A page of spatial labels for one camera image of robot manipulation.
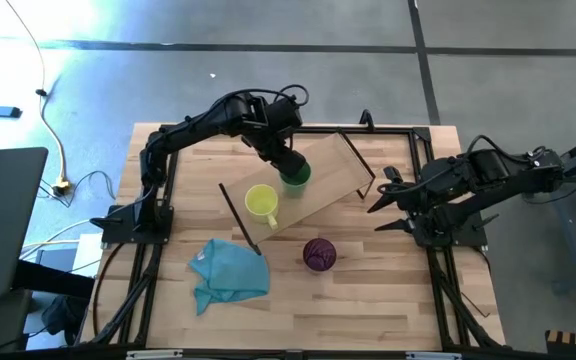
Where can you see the wooden shelf black metal legs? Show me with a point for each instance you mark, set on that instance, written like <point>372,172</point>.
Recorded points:
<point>328,175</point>

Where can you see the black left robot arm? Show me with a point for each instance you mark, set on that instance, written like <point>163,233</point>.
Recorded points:
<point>188,130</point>

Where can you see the purple faceted tumbler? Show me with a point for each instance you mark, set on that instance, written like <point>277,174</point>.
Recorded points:
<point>319,255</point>

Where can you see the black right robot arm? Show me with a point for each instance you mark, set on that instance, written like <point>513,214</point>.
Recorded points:
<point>498,170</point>

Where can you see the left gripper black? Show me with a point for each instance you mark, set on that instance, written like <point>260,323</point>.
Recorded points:
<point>285,160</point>

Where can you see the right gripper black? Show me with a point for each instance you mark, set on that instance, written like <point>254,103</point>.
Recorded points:
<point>418,205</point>

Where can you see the striped orange black box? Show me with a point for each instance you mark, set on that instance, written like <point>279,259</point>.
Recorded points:
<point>575,341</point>

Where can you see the grey laptop lid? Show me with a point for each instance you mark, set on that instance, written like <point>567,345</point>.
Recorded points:
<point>3,220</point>

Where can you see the white frame bracket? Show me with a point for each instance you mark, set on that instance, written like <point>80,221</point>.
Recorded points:
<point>154,354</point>
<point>434,355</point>

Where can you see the black table clamp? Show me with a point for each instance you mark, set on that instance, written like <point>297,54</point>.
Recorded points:
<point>366,120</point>

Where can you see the yellow power plug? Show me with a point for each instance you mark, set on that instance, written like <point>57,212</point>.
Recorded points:
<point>61,187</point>

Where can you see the green plastic cup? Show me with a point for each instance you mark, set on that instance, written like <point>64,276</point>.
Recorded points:
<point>302,185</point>

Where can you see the black aluminium rig frame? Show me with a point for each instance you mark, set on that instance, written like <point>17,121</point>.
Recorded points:
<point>393,131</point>

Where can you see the teal microfibre cloth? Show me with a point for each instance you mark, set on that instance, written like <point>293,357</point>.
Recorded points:
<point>230,272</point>

